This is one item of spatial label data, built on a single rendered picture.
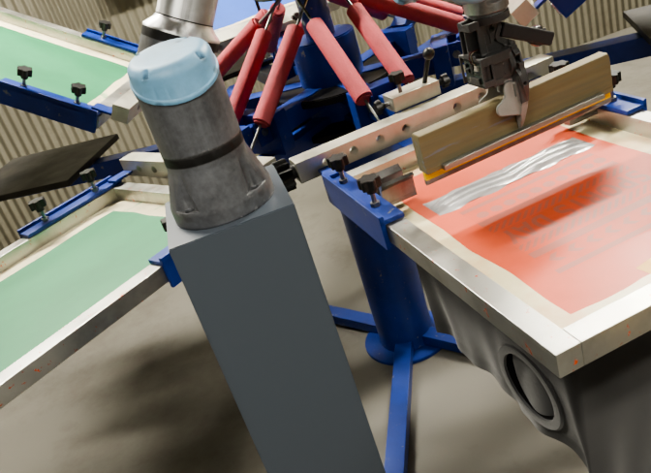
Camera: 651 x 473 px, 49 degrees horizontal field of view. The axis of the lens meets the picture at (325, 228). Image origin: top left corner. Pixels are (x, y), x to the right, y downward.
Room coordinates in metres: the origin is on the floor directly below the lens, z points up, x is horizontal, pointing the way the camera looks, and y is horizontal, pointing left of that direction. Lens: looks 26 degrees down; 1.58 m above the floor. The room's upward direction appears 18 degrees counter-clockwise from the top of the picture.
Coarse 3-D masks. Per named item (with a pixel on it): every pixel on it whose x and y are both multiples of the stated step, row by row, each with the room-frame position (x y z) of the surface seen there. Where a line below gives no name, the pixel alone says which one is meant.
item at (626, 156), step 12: (552, 132) 1.39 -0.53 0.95; (564, 132) 1.37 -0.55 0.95; (576, 132) 1.35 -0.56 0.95; (516, 144) 1.38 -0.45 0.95; (528, 144) 1.36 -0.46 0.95; (540, 144) 1.35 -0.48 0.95; (552, 144) 1.33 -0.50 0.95; (600, 144) 1.26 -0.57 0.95; (612, 144) 1.24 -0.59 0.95; (492, 156) 1.36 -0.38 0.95; (504, 156) 1.35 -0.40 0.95; (516, 156) 1.33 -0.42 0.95; (528, 156) 1.31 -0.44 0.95; (576, 156) 1.24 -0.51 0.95; (600, 156) 1.21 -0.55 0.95; (612, 156) 1.19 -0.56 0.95; (624, 156) 1.18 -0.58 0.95; (636, 156) 1.16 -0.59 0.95; (648, 156) 1.15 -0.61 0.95; (552, 168) 1.23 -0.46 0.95; (636, 168) 1.12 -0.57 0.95; (648, 168) 1.11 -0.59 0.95
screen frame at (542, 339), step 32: (640, 128) 1.24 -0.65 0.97; (384, 160) 1.44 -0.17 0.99; (416, 160) 1.45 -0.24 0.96; (416, 256) 1.04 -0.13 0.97; (448, 256) 0.97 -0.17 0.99; (448, 288) 0.94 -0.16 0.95; (480, 288) 0.86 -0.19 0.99; (640, 288) 0.75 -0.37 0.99; (512, 320) 0.77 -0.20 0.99; (544, 320) 0.75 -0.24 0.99; (608, 320) 0.71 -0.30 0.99; (640, 320) 0.70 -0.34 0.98; (544, 352) 0.70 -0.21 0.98; (576, 352) 0.68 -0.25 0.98; (608, 352) 0.69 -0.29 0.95
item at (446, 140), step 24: (552, 72) 1.23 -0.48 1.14; (576, 72) 1.21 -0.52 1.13; (600, 72) 1.22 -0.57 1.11; (552, 96) 1.20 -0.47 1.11; (576, 96) 1.21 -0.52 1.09; (456, 120) 1.15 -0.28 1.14; (480, 120) 1.16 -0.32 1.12; (504, 120) 1.17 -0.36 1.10; (528, 120) 1.18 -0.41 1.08; (432, 144) 1.14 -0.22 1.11; (456, 144) 1.15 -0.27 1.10; (480, 144) 1.16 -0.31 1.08; (432, 168) 1.14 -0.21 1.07
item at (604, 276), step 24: (480, 168) 1.33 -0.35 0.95; (432, 192) 1.29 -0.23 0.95; (432, 216) 1.19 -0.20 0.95; (456, 216) 1.16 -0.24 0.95; (480, 240) 1.05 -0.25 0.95; (504, 240) 1.02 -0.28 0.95; (648, 240) 0.89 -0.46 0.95; (504, 264) 0.96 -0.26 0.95; (528, 264) 0.93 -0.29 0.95; (600, 264) 0.88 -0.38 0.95; (624, 264) 0.86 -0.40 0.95; (552, 288) 0.85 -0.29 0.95; (576, 288) 0.84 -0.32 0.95; (600, 288) 0.82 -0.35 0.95; (624, 288) 0.80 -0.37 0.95
